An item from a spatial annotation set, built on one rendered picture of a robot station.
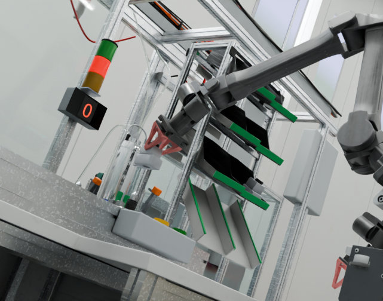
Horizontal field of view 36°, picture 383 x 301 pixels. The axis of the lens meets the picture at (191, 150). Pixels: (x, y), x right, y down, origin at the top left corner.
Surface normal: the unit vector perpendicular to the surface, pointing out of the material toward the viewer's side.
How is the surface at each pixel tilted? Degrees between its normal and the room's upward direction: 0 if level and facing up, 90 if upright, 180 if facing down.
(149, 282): 90
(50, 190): 90
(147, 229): 90
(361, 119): 77
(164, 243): 90
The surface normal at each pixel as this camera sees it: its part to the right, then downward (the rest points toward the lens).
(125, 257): -0.69, -0.42
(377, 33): -0.47, -0.42
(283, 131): 0.65, 0.02
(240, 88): 0.07, 0.69
